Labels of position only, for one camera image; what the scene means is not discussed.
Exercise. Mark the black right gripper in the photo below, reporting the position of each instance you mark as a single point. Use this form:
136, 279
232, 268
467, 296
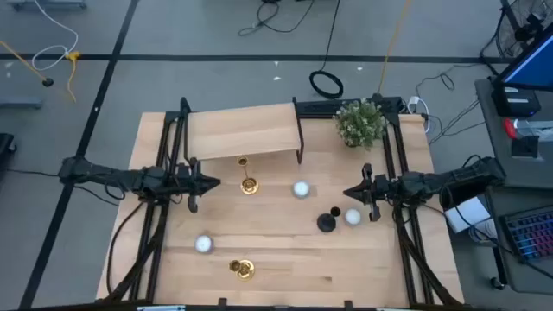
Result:
386, 186

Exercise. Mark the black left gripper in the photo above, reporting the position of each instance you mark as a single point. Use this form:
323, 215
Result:
186, 181

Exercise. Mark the tall gold candlestick holder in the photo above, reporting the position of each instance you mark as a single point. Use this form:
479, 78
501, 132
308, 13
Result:
249, 185

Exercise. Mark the black candlestick holder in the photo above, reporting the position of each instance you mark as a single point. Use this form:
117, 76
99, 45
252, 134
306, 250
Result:
326, 222

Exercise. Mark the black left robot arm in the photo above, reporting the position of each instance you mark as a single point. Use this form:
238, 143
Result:
108, 177

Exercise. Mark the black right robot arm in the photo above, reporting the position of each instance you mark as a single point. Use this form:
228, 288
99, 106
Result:
453, 179

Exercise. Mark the wooden shelf riser black legs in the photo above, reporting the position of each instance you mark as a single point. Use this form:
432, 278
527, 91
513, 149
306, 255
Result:
242, 131

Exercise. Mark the green potted plant black pot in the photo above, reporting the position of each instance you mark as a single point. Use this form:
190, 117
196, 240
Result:
358, 123

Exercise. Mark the short gold candlestick holder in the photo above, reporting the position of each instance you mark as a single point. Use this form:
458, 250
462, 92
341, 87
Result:
245, 270

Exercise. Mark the white power adapter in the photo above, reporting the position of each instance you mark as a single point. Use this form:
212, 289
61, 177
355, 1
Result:
414, 101

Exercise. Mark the white box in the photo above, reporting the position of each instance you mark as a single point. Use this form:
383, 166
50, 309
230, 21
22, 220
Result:
468, 213

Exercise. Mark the dark grey desk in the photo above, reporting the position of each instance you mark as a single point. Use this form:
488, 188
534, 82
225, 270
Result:
492, 142

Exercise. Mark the small red object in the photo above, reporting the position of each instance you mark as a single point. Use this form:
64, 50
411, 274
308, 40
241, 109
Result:
510, 128

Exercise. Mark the small black square box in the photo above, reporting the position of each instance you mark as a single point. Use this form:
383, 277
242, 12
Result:
525, 147

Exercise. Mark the black box device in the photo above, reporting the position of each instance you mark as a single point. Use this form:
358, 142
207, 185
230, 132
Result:
514, 101

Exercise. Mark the backlit rainbow keyboard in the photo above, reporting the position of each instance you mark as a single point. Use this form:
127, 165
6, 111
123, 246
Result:
533, 235

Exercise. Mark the grey wheeled cart desk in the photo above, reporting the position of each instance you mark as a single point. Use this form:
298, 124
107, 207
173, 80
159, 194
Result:
531, 276

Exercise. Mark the grey metal base bar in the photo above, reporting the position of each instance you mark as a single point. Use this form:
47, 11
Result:
19, 103
47, 5

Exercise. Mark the large computer monitor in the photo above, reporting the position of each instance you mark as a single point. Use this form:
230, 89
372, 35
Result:
535, 65

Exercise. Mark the black floor fan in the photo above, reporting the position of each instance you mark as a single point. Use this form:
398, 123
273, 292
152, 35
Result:
520, 26

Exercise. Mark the black aluminium frame crossbar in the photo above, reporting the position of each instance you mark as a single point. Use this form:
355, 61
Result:
315, 108

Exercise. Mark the black table edge bracket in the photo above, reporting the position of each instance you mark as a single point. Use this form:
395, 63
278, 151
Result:
222, 302
348, 304

